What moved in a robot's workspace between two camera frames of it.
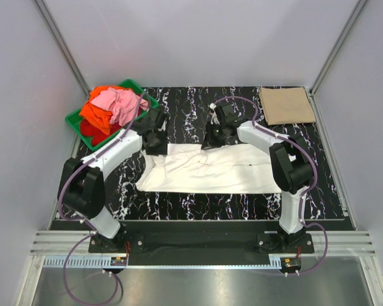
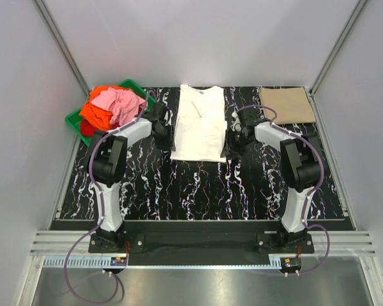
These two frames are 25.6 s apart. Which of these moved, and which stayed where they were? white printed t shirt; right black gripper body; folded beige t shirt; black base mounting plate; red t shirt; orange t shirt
Moved: white printed t shirt; right black gripper body
Stayed: orange t shirt; red t shirt; folded beige t shirt; black base mounting plate
